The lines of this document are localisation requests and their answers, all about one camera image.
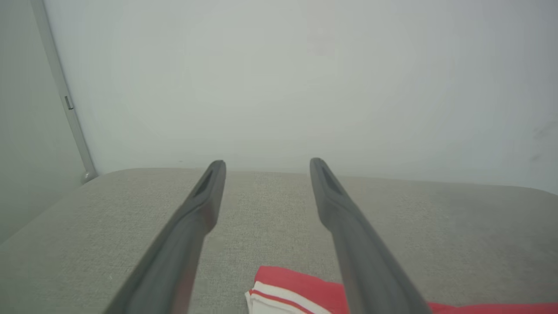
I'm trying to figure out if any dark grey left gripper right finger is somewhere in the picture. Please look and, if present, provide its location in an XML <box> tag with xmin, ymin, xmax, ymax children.
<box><xmin>310</xmin><ymin>157</ymin><xmax>432</xmax><ymax>314</ymax></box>

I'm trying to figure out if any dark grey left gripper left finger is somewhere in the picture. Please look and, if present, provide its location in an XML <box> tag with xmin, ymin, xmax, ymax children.
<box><xmin>104</xmin><ymin>160</ymin><xmax>227</xmax><ymax>314</ymax></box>

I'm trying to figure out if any red and white shirt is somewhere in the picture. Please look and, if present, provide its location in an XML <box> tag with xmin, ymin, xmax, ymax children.
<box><xmin>245</xmin><ymin>266</ymin><xmax>558</xmax><ymax>314</ymax></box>

